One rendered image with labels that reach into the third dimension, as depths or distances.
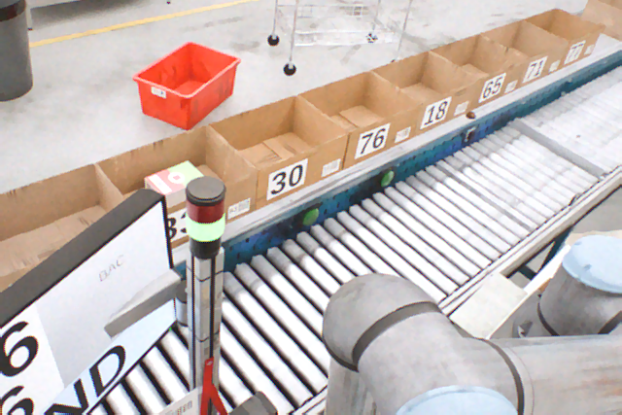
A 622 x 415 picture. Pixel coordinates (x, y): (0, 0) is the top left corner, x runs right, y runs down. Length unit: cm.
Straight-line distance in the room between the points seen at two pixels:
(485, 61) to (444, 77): 40
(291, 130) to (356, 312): 162
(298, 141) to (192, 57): 217
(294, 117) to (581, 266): 134
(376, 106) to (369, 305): 182
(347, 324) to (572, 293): 59
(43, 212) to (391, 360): 137
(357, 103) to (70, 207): 124
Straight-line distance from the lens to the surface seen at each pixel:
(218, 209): 73
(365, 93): 243
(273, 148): 211
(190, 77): 428
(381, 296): 63
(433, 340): 61
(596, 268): 112
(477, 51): 301
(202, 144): 196
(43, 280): 80
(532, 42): 331
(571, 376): 76
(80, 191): 182
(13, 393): 85
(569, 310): 117
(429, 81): 271
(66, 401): 95
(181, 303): 93
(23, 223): 181
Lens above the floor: 213
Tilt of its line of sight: 38 degrees down
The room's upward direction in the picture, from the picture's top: 9 degrees clockwise
